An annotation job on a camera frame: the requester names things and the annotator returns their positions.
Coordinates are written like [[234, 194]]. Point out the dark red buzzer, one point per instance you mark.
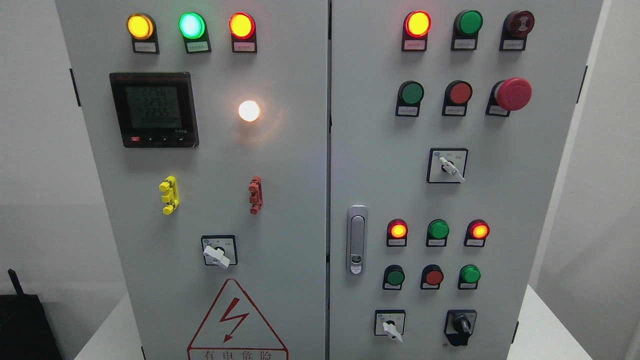
[[516, 27]]

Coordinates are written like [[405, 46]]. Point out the red emergency stop button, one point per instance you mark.
[[508, 96]]

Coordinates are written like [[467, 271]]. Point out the white glowing lamp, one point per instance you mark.
[[249, 110]]

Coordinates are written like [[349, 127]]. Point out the black rotary knob switch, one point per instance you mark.
[[459, 326]]

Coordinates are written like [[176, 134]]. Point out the green push button upper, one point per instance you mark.
[[409, 97]]

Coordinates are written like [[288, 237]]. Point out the red push button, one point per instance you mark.
[[431, 278], [457, 95]]

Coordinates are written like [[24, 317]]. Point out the yellow indicator light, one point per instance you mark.
[[143, 31]]

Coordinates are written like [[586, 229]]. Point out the black digital power meter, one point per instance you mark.
[[155, 109]]

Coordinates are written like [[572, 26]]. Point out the green indicator lower middle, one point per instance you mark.
[[437, 234]]

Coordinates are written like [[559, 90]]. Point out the red high voltage warning sticker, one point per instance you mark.
[[235, 329]]

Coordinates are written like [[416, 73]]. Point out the lit red indicator top right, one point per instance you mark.
[[416, 27]]

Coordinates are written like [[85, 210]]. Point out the lit red indicator lower left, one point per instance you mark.
[[397, 233]]

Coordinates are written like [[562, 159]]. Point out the black device with antenna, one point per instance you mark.
[[25, 333]]

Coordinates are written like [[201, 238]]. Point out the lit red indicator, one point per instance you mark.
[[416, 27], [397, 233]]

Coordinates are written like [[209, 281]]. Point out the red indicator lower right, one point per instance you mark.
[[476, 234]]

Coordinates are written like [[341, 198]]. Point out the white selector switch left door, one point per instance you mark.
[[219, 250]]

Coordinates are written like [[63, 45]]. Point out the white selector switch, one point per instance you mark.
[[447, 165], [390, 323]]

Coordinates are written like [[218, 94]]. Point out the white selector switch upper right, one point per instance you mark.
[[447, 165]]

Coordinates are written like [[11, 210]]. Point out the green indicator top right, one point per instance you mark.
[[465, 32]]

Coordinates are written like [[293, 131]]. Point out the silver door lock handle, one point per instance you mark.
[[356, 238]]

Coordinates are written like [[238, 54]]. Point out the red terminal connector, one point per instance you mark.
[[255, 195]]

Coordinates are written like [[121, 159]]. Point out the red push button lower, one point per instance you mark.
[[431, 278]]

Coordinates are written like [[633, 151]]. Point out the grey electrical control cabinet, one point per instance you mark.
[[326, 77]]

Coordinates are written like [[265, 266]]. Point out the green push button lower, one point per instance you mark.
[[393, 278]]

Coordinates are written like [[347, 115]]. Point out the red-rimmed orange indicator light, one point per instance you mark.
[[243, 32]]

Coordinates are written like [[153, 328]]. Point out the yellow terminal connector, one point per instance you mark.
[[170, 194]]

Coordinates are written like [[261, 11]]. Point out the lit green indicator light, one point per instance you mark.
[[194, 32]]

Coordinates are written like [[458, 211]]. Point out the white selector switch bottom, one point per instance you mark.
[[390, 323]]

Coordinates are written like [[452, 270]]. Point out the red push button upper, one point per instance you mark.
[[457, 95]]

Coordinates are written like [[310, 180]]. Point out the green illuminated button lower right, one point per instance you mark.
[[469, 277]]

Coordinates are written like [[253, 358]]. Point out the green push button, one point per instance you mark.
[[409, 97], [393, 278]]

